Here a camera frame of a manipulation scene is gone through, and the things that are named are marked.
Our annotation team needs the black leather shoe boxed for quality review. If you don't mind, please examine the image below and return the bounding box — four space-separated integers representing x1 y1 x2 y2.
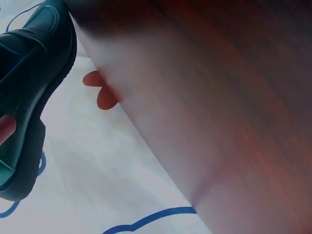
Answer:
0 0 78 202

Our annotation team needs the person's right hand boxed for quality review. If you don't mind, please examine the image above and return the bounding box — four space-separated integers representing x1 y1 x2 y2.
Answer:
82 71 122 111

